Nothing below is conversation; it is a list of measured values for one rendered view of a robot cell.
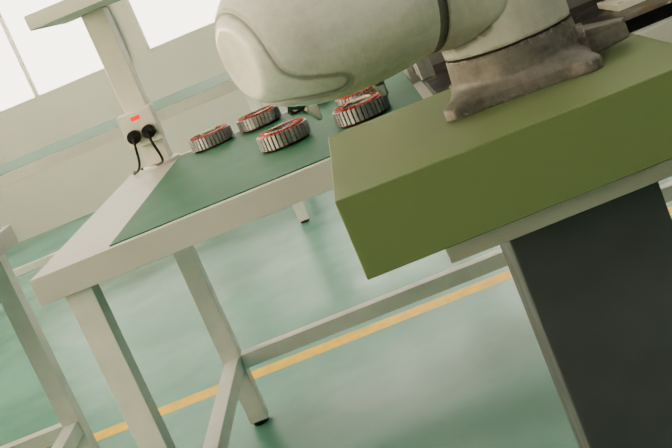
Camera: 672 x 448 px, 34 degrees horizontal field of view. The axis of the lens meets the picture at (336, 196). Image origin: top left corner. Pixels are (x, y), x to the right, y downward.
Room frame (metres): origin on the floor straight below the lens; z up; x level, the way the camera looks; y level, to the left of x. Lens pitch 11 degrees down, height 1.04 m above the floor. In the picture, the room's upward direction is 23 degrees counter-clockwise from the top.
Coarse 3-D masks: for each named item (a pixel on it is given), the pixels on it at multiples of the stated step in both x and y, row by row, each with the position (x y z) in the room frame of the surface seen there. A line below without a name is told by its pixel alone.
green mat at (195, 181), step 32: (416, 96) 2.14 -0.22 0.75; (320, 128) 2.26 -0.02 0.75; (192, 160) 2.63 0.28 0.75; (224, 160) 2.39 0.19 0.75; (256, 160) 2.19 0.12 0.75; (288, 160) 2.02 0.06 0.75; (320, 160) 1.88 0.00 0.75; (160, 192) 2.31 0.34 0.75; (192, 192) 2.12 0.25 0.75; (224, 192) 1.96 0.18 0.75; (128, 224) 2.05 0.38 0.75; (160, 224) 1.90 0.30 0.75
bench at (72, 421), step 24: (0, 240) 2.81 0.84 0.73; (0, 264) 2.85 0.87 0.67; (0, 288) 2.85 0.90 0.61; (24, 312) 2.85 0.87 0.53; (24, 336) 2.85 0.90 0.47; (48, 360) 2.85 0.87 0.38; (48, 384) 2.85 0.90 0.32; (72, 408) 2.85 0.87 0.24; (48, 432) 2.86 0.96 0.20; (72, 432) 2.78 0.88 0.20
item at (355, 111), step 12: (372, 96) 2.11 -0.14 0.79; (384, 96) 2.12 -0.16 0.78; (336, 108) 2.16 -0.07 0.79; (348, 108) 2.10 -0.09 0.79; (360, 108) 2.10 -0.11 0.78; (372, 108) 2.09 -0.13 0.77; (384, 108) 2.11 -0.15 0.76; (336, 120) 2.13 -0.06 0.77; (348, 120) 2.10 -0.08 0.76; (360, 120) 2.10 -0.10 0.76
